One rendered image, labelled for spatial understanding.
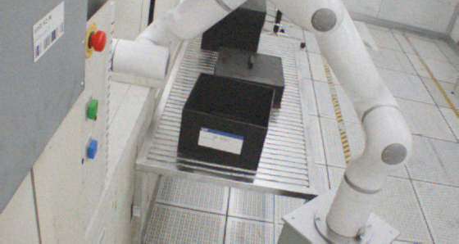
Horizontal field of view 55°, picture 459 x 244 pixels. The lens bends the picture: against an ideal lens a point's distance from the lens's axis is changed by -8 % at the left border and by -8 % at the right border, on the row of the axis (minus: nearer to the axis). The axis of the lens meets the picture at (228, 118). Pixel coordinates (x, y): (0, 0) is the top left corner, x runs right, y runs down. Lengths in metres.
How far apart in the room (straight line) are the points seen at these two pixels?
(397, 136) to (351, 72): 0.19
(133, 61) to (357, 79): 0.53
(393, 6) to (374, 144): 4.95
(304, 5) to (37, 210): 0.65
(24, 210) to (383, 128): 0.82
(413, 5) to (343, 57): 5.04
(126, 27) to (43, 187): 0.94
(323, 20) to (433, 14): 5.29
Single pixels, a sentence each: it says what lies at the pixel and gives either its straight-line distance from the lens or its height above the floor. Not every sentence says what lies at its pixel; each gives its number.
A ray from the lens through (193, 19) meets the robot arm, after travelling 1.07.
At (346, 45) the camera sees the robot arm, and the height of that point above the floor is 1.34.
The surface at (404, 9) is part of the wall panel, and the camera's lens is 6.10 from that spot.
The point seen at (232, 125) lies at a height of 0.92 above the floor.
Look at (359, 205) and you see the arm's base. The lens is 1.34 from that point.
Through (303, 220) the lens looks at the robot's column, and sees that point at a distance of 1.44.
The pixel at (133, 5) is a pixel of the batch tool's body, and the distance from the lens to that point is 1.60.
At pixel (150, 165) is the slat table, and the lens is 1.52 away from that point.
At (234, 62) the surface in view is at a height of 0.86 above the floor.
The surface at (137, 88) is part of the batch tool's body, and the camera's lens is 1.70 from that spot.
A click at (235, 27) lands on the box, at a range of 2.25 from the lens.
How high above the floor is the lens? 1.71
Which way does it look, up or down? 32 degrees down
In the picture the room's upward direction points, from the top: 11 degrees clockwise
